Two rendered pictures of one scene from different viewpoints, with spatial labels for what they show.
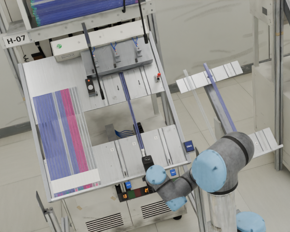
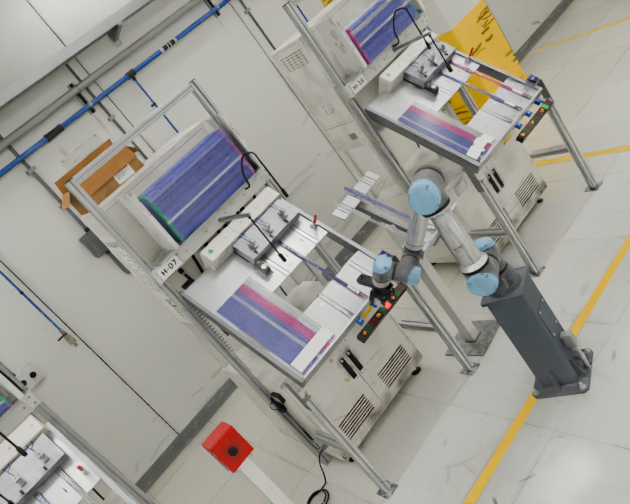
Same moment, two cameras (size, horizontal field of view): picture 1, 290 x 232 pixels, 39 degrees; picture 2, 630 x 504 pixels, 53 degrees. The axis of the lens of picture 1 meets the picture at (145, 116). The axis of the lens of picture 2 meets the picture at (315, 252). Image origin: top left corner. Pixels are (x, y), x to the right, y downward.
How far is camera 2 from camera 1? 129 cm
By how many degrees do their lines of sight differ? 21
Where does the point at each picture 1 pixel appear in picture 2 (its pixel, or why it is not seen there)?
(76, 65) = (234, 261)
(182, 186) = (409, 260)
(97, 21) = (230, 210)
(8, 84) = (128, 404)
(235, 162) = (436, 178)
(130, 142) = (332, 288)
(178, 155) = not seen: hidden behind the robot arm
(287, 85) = not seen: hidden behind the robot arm
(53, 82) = (225, 287)
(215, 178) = (432, 192)
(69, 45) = (219, 245)
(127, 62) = (279, 227)
